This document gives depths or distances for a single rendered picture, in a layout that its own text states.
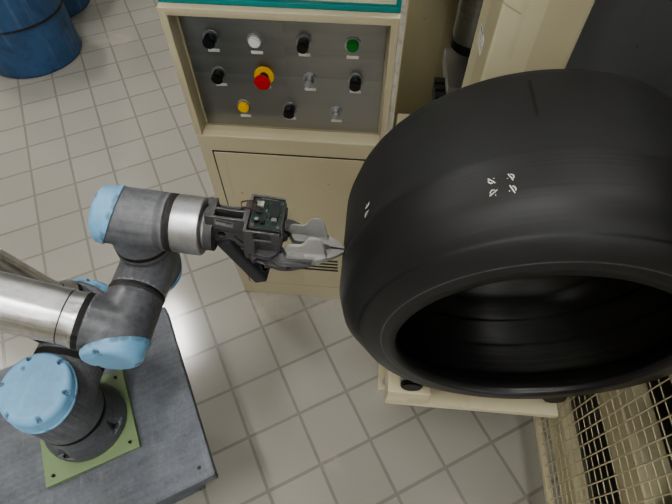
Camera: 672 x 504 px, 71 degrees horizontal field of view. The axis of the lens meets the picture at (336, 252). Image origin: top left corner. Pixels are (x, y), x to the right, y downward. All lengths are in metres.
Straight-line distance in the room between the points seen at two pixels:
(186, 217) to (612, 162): 0.54
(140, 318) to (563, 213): 0.60
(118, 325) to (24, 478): 0.73
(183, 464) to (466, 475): 1.03
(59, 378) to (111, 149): 1.98
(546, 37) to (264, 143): 0.84
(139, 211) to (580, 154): 0.57
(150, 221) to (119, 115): 2.46
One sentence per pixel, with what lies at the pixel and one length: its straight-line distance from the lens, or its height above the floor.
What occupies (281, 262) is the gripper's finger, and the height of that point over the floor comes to 1.23.
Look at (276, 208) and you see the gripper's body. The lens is 0.70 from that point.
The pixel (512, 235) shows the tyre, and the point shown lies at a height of 1.42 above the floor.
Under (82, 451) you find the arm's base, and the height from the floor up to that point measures 0.66.
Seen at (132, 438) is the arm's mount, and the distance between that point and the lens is 1.34.
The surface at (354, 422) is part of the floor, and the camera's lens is 1.89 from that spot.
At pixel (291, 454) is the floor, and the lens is 1.87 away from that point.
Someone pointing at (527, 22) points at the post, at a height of 1.45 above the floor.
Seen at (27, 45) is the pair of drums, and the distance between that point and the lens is 3.61.
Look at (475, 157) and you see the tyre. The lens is 0.59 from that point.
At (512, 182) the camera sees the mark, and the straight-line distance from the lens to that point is 0.55.
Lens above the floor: 1.83
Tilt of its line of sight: 55 degrees down
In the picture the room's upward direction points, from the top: straight up
